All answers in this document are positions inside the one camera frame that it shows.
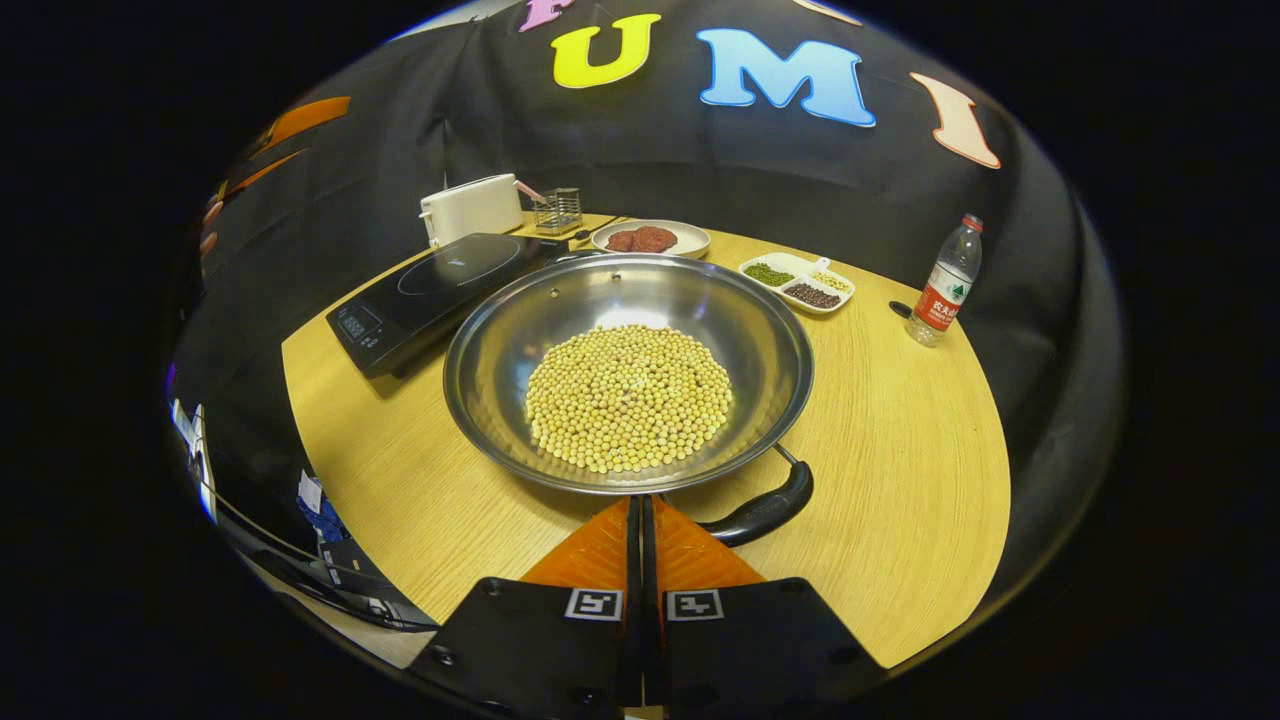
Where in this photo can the white divided bean dish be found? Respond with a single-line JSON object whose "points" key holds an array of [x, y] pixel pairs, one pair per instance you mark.
{"points": [[797, 282]]}

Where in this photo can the round white plate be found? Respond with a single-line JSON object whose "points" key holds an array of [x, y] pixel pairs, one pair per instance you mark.
{"points": [[692, 240]]}

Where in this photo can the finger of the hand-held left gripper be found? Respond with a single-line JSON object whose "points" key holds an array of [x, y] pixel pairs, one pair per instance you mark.
{"points": [[300, 118], [262, 173]]}

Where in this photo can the pile of yellow soybeans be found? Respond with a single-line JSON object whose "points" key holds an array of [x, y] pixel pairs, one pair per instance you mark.
{"points": [[630, 400]]}

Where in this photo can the stainless steel pot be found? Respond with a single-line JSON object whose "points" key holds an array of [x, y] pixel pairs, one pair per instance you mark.
{"points": [[620, 290]]}

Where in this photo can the white toaster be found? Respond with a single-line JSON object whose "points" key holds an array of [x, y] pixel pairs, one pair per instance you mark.
{"points": [[470, 210]]}

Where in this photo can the pink stick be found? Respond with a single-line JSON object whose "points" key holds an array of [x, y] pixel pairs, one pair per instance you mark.
{"points": [[528, 190]]}

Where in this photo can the black backdrop cloth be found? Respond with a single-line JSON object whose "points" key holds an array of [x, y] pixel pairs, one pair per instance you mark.
{"points": [[700, 170]]}

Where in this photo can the red meat patties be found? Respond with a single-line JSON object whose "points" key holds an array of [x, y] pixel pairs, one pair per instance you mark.
{"points": [[640, 239]]}

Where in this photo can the clear water bottle red label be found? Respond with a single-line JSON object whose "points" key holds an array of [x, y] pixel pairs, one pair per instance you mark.
{"points": [[940, 295]]}

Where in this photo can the black induction cooktop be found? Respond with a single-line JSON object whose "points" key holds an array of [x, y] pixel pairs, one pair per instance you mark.
{"points": [[440, 285]]}

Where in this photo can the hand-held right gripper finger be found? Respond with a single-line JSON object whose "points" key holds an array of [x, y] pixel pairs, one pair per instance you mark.
{"points": [[634, 570], [649, 570]]}

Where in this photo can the blue and white cloth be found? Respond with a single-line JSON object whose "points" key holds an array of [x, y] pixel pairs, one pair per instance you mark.
{"points": [[322, 510]]}

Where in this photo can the dark equipment case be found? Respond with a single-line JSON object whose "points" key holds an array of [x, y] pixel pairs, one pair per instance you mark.
{"points": [[370, 590]]}

